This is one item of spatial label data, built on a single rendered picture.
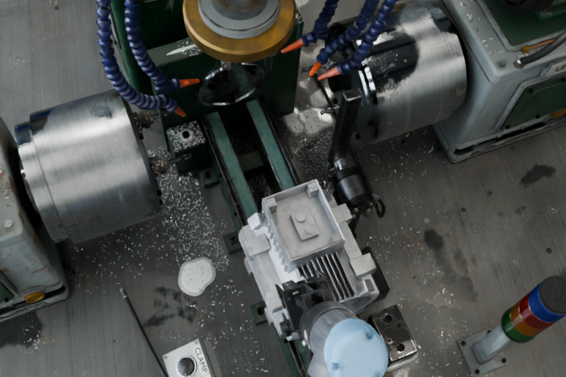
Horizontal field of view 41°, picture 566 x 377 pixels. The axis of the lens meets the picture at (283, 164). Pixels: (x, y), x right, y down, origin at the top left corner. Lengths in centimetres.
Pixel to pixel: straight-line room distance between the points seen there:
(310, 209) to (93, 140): 39
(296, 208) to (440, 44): 41
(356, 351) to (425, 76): 66
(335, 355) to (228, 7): 54
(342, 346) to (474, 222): 83
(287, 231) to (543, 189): 70
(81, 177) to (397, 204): 70
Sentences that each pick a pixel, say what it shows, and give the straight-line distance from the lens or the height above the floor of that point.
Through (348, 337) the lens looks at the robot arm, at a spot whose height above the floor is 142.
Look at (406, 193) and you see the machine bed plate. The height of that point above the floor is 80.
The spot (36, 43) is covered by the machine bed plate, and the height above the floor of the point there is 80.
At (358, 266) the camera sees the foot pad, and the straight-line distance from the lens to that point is 132.
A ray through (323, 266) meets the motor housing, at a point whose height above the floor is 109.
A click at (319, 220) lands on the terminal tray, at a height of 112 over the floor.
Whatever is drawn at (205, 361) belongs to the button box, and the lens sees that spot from 127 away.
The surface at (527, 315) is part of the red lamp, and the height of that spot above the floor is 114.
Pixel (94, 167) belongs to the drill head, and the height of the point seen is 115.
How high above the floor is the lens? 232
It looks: 64 degrees down
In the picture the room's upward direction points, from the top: 6 degrees clockwise
